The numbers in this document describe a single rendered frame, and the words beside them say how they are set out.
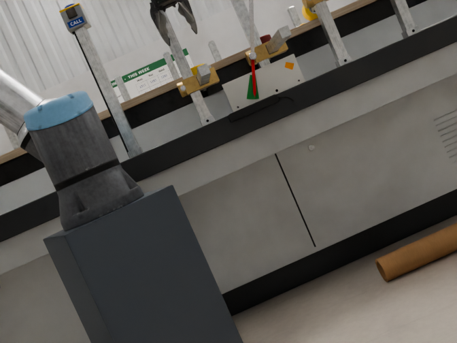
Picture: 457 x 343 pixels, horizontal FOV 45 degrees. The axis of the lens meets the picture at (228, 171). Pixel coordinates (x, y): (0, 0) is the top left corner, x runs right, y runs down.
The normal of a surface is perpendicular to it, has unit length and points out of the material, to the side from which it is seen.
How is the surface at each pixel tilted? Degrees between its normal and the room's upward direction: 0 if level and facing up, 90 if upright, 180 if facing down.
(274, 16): 90
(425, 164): 90
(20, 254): 90
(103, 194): 70
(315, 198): 90
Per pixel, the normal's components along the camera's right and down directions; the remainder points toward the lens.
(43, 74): 0.00, 0.07
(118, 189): 0.48, -0.53
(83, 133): 0.54, -0.18
